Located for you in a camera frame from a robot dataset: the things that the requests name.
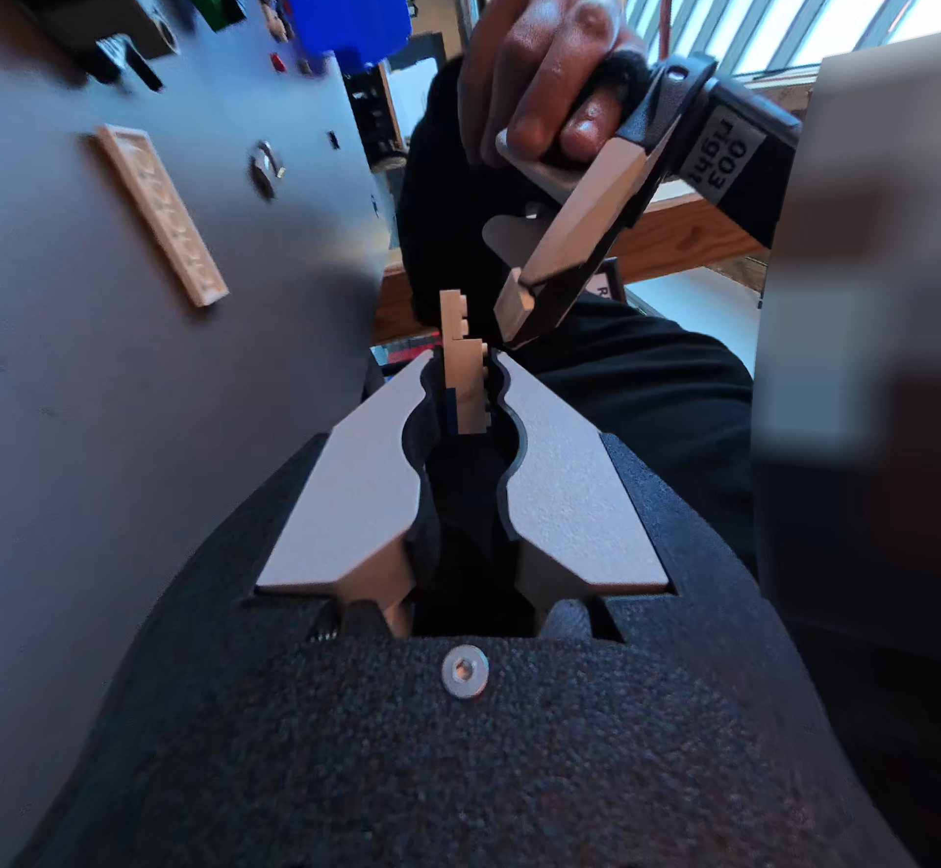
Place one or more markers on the tan lego assembly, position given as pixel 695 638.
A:
pixel 459 368

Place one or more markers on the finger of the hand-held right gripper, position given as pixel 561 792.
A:
pixel 588 206

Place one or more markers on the person's right forearm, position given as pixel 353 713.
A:
pixel 437 221

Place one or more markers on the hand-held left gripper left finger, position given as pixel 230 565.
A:
pixel 345 493

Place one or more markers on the wooden railing beam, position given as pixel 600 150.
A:
pixel 684 236

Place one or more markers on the person's right hand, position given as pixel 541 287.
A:
pixel 529 59

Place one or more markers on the person's black clothing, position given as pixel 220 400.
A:
pixel 661 427

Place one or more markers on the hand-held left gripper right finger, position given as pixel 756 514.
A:
pixel 581 500

